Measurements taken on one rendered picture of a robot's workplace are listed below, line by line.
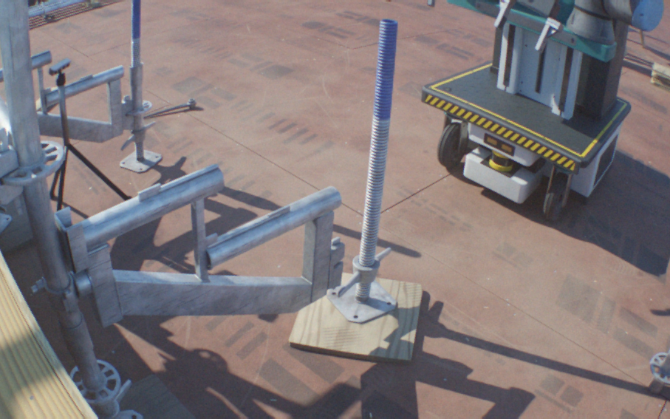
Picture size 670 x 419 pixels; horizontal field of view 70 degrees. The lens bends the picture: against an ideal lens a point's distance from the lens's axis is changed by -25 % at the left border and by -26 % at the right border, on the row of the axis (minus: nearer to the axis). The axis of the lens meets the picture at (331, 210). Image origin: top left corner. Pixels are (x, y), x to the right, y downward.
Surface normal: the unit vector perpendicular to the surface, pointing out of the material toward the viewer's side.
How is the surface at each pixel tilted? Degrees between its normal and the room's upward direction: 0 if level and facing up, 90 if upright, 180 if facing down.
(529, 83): 90
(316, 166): 0
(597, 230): 0
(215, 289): 90
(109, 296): 90
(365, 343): 0
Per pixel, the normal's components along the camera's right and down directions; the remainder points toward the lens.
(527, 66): -0.66, 0.39
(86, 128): 0.70, 0.43
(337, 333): 0.06, -0.83
